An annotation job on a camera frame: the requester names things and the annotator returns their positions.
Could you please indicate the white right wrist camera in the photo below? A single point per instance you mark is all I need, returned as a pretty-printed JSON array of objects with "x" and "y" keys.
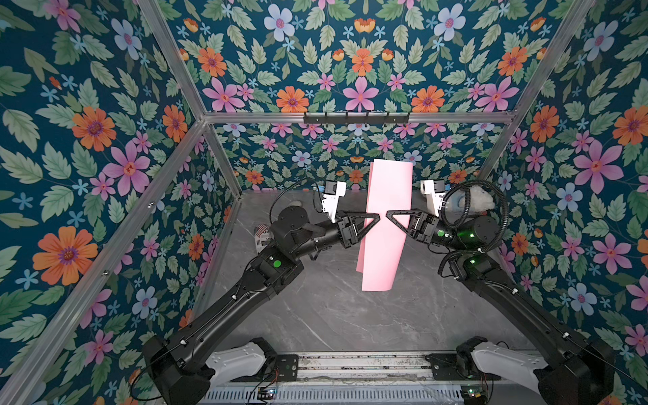
[{"x": 434, "y": 192}]

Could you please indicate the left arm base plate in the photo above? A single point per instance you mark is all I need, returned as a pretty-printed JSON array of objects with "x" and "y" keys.
[{"x": 281, "y": 368}]

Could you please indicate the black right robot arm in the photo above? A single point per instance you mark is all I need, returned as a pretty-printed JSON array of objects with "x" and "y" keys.
[{"x": 569, "y": 368}]

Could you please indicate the white plush toy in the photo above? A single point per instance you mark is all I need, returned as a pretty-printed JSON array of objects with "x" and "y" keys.
[{"x": 480, "y": 201}]

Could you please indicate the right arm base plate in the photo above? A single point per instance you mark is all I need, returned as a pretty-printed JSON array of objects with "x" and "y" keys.
[{"x": 444, "y": 367}]

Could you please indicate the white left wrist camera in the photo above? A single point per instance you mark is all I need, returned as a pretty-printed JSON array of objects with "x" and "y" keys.
[{"x": 331, "y": 193}]

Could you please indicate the black hook rail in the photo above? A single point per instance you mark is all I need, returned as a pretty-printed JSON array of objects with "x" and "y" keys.
[{"x": 375, "y": 119}]

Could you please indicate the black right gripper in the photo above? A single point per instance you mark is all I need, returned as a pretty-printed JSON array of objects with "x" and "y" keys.
[{"x": 416, "y": 226}]

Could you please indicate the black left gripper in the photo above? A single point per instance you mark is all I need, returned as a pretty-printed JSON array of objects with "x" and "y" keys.
[{"x": 344, "y": 233}]

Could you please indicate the pink rectangular paper sheet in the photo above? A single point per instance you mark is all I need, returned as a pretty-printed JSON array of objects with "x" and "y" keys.
[{"x": 390, "y": 188}]

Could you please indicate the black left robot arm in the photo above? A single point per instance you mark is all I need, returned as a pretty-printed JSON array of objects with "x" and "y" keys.
[{"x": 178, "y": 364}]

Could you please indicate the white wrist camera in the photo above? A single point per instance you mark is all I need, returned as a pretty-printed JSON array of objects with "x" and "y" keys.
[
  {"x": 331, "y": 193},
  {"x": 434, "y": 192}
]

